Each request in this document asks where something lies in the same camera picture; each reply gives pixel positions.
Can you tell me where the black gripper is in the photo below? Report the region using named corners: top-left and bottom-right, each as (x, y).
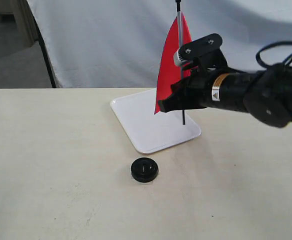
top-left (157, 69), bottom-right (229, 113)

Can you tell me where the red flag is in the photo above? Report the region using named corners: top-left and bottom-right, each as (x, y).
top-left (154, 0), bottom-right (192, 114)

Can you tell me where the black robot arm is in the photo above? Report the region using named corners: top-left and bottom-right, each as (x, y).
top-left (158, 63), bottom-right (292, 128)

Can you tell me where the black round flag base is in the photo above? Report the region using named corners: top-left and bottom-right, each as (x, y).
top-left (130, 157), bottom-right (159, 183)

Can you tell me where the white plastic tray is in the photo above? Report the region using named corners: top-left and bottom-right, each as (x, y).
top-left (110, 88), bottom-right (202, 155)

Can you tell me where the white backdrop cloth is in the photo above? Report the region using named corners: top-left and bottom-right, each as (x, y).
top-left (28, 0), bottom-right (292, 88)

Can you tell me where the black backdrop stand pole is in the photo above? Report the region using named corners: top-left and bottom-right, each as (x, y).
top-left (27, 0), bottom-right (57, 89)

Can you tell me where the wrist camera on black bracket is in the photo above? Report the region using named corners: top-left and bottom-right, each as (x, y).
top-left (173, 33), bottom-right (228, 71)

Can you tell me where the black cable loop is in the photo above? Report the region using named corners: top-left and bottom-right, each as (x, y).
top-left (255, 41), bottom-right (292, 71)

